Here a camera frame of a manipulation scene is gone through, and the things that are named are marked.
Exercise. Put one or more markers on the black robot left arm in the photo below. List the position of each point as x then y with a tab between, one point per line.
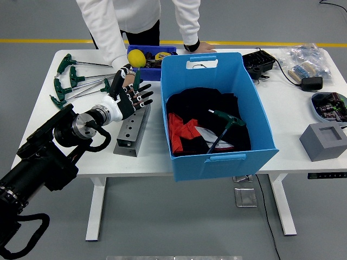
40	162

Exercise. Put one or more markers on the person's left hand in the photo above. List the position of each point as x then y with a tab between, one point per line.
206	48

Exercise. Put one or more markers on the black and red cloth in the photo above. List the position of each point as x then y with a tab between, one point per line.
195	108

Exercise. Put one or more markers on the pale blue oval tray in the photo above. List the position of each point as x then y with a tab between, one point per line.
315	111

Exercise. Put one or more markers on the grey block with square recess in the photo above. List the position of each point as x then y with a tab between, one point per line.
320	149

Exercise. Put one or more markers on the black desk control panel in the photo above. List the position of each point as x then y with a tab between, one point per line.
325	176

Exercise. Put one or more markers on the dark electronic components pile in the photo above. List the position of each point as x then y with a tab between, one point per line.
330	108

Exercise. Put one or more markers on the person's right forearm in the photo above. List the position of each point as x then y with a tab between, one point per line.
111	46

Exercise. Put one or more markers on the small dark blue parts bin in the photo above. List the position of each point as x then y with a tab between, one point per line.
151	74

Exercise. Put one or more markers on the person's left forearm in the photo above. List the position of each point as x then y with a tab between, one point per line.
189	24

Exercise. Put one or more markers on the white table leg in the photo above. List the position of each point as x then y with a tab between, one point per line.
283	205
96	205

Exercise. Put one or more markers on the small metal floor plate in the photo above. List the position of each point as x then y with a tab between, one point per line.
242	178

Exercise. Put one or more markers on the yellow tape measure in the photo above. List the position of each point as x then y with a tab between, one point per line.
162	55

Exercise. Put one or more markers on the person's right hand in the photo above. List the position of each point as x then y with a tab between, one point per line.
129	80

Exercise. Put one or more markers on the dark small hardware parts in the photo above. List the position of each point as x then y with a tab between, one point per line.
153	63

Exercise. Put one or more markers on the black wristwatch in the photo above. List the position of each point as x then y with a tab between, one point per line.
192	47

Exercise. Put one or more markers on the black plastic tray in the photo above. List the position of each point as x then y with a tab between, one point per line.
257	61

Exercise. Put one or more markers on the beige resistor strip bundle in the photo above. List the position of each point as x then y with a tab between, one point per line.
301	71

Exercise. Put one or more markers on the grey metal tool stand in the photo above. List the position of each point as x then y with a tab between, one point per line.
132	135

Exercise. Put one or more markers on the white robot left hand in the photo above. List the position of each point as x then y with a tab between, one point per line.
123	104

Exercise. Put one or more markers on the large metal floor plate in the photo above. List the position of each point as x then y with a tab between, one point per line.
245	197

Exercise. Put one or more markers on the clear bag of blue parts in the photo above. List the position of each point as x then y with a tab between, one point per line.
303	54

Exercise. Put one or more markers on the large light blue plastic box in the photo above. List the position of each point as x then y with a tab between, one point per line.
217	168

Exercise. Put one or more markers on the person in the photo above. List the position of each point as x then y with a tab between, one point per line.
135	16

